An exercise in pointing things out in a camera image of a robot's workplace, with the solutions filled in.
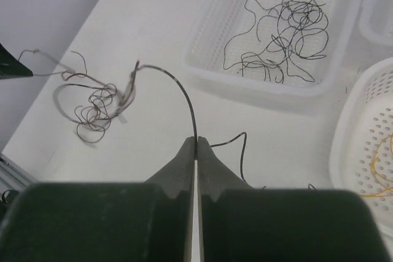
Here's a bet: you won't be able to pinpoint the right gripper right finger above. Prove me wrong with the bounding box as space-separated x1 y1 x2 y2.
197 137 390 261

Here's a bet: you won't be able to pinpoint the aluminium mounting rail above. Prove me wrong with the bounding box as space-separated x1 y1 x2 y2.
0 154 37 192

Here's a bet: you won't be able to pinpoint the white rounded perforated basket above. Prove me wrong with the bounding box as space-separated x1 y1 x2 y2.
329 58 392 253

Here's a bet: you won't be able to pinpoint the white rectangular basket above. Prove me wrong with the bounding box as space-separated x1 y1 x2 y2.
359 0 392 47
182 0 361 99

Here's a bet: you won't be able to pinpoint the loose black cable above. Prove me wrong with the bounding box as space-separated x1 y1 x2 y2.
222 0 330 85

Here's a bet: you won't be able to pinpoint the brown cable loops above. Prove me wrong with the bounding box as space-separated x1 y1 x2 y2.
18 47 139 145

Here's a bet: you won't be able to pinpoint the white rectangular basket right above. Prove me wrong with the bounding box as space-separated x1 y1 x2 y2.
359 0 392 47

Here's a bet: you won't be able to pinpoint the white rectangular basket left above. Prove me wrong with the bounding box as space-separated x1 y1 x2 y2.
182 0 361 99

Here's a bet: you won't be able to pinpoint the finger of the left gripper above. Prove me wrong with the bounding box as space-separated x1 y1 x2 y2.
0 44 33 80

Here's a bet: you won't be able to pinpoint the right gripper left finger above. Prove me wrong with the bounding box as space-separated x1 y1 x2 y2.
1 137 195 261

